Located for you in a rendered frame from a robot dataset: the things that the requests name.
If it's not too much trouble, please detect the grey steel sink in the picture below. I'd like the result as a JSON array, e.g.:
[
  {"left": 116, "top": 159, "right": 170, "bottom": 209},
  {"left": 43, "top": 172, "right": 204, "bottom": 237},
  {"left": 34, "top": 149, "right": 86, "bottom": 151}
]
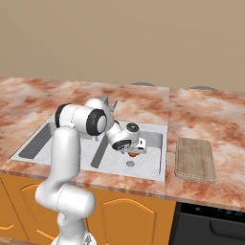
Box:
[{"left": 10, "top": 112, "right": 168, "bottom": 183}]

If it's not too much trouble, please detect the wooden cutting board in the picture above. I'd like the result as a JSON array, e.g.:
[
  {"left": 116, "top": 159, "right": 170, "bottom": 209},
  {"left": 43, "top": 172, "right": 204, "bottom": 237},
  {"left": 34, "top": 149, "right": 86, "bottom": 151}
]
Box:
[{"left": 173, "top": 137, "right": 217, "bottom": 185}]

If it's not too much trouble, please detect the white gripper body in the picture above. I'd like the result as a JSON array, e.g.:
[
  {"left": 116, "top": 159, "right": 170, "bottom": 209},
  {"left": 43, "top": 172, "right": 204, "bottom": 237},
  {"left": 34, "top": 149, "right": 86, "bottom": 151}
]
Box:
[{"left": 122, "top": 145, "right": 147, "bottom": 156}]

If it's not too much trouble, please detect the black dishwasher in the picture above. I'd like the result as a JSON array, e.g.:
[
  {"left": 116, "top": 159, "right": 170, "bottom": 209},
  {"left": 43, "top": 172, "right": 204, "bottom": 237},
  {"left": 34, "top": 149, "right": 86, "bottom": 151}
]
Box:
[{"left": 167, "top": 201, "right": 245, "bottom": 245}]

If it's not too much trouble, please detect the orange cupboard door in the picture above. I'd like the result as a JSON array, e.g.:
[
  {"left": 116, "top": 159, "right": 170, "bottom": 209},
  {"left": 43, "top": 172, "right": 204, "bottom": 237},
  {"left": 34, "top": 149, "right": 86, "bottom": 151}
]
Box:
[
  {"left": 1, "top": 173, "right": 65, "bottom": 245},
  {"left": 0, "top": 178, "right": 31, "bottom": 242},
  {"left": 85, "top": 188, "right": 177, "bottom": 245}
]

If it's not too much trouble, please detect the grey sink faucet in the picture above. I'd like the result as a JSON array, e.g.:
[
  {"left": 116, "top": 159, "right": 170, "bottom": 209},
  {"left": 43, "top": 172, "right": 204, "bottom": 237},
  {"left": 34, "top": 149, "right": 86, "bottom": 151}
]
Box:
[{"left": 92, "top": 94, "right": 121, "bottom": 143}]

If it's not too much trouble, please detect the grey round stool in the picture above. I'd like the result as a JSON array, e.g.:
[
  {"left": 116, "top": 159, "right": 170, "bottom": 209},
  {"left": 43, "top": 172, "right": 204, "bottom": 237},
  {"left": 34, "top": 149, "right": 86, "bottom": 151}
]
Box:
[
  {"left": 189, "top": 85, "right": 216, "bottom": 91},
  {"left": 129, "top": 81, "right": 157, "bottom": 87}
]

